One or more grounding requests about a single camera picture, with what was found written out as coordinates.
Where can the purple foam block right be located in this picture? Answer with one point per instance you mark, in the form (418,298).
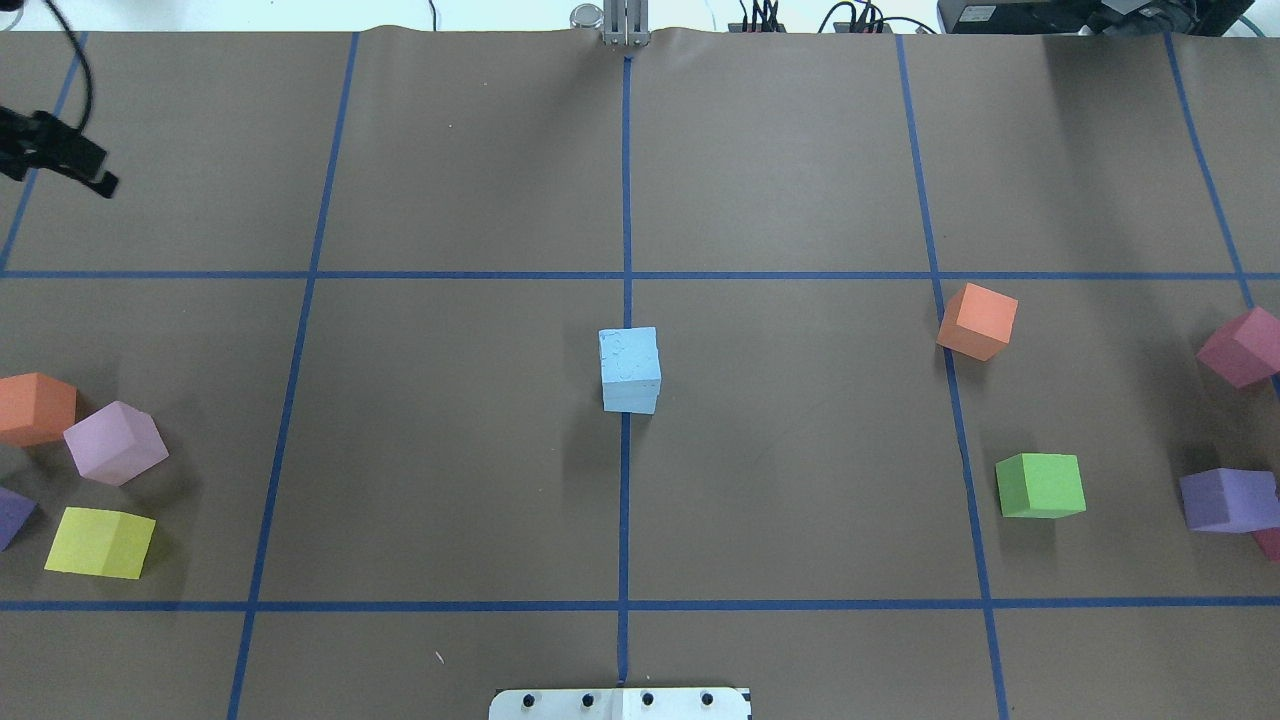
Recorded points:
(1232,501)

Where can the yellow foam block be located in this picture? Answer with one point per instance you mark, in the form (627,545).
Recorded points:
(101,543)

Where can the grey metal bracket post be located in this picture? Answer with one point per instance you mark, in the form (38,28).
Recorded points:
(626,23)

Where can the purple foam block left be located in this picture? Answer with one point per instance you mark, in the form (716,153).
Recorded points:
(15,511)

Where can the purple foam block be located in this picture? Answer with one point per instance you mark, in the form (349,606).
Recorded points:
(15,511)
(1232,501)

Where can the orange foam block right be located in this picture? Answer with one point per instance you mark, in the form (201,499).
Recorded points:
(977,322)

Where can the light blue foam block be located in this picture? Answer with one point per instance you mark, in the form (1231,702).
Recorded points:
(630,361)

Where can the orange foam block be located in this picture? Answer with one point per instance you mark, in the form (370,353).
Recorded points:
(36,409)
(977,322)

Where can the magenta foam block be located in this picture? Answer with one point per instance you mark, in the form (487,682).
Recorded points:
(1268,540)
(1244,351)

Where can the white metal mounting plate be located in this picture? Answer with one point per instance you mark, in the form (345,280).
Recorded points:
(623,703)

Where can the brown paper table mat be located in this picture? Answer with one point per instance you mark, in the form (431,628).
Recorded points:
(358,279)

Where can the magenta foam block upper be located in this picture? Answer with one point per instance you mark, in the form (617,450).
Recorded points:
(1244,351)

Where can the pink lilac foam block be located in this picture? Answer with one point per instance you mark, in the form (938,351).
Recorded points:
(115,444)

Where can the green foam block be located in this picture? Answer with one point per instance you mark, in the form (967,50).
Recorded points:
(1040,486)

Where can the black equipment at table edge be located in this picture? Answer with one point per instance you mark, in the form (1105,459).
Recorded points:
(1091,18)

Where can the magenta foam block lower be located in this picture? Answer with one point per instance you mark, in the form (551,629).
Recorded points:
(1268,540)

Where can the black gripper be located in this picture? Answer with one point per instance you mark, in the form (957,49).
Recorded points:
(42,146)

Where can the orange foam block left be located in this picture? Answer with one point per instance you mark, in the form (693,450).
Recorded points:
(36,409)

